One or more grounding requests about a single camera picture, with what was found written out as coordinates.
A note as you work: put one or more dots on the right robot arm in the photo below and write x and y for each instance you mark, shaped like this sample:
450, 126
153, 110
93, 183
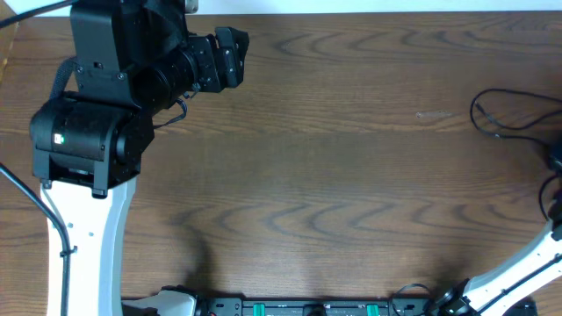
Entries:
536, 265

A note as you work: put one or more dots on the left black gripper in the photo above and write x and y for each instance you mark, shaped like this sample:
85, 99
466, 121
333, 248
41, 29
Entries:
211, 64

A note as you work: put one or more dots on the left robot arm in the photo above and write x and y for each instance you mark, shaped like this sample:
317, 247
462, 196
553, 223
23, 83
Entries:
133, 59

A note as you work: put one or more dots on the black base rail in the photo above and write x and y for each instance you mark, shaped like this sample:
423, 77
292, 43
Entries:
181, 301

